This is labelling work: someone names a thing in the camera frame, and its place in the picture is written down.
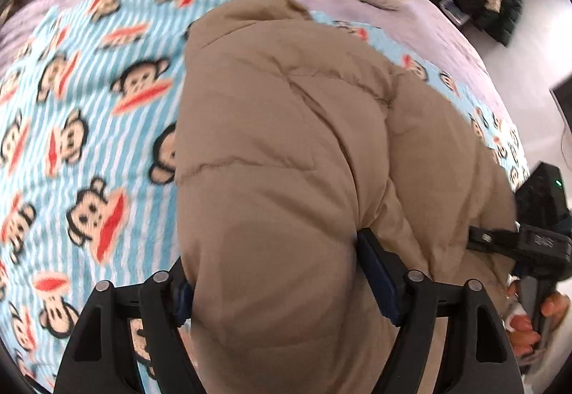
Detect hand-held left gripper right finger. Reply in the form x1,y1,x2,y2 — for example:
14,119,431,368
357,228,523,394

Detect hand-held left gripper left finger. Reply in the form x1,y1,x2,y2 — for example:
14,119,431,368
54,257,208,394

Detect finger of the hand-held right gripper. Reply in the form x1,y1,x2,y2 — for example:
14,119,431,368
467,226,519,254

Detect tan down jacket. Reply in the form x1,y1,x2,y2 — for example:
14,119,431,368
174,0,519,394

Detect person's right hand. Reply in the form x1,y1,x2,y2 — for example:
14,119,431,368
505,282,572,359

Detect grey computer monitor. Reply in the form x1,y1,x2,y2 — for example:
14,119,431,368
551,79,572,122

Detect blue striped monkey print blanket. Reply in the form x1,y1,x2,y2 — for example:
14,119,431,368
0,0,532,394

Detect blue white box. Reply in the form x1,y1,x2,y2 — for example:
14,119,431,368
440,0,471,26

